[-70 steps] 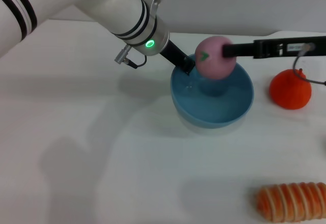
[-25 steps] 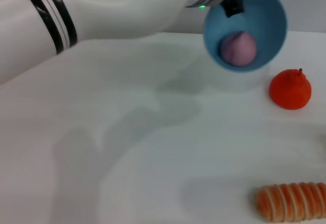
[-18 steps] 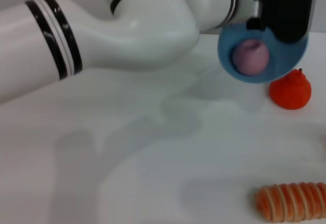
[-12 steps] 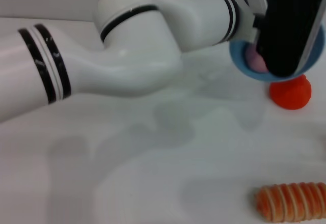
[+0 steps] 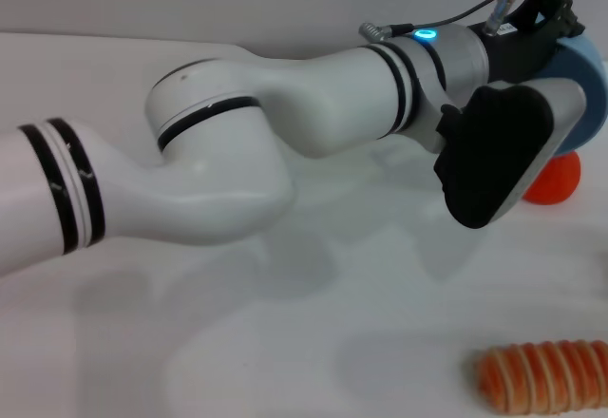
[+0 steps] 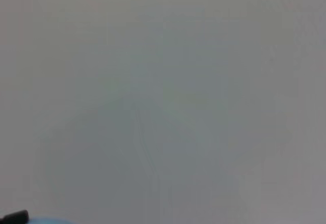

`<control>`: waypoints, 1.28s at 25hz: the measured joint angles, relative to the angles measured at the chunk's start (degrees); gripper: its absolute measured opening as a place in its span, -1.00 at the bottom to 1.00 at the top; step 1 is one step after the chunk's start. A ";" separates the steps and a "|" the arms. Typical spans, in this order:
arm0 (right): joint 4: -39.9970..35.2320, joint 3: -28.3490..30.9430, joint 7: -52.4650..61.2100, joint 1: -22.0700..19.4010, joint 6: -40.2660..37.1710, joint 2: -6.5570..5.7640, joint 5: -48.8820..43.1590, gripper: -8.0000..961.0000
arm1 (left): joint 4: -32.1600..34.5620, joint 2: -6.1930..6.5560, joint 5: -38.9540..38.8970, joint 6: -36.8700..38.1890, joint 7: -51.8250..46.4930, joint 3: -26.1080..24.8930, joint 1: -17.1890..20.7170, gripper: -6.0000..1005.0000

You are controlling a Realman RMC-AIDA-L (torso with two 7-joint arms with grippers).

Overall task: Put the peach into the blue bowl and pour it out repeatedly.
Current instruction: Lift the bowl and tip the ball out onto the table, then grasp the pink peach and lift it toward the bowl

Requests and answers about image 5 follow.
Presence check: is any orange toy tangerine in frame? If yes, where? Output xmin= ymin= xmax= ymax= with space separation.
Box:
xmin=521 ymin=150 xmax=582 ymax=206

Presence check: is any orange striped toy bread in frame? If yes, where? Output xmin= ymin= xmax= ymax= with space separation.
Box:
xmin=472 ymin=339 xmax=608 ymax=414

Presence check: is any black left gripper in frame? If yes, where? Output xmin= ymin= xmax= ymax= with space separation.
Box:
xmin=479 ymin=0 xmax=587 ymax=85

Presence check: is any left arm cable with connector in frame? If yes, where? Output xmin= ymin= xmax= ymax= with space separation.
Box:
xmin=357 ymin=0 xmax=517 ymax=39

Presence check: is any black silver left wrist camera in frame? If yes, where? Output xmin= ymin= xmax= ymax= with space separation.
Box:
xmin=433 ymin=79 xmax=588 ymax=230

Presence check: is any blue bowl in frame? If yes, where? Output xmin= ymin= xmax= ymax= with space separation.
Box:
xmin=536 ymin=32 xmax=608 ymax=156

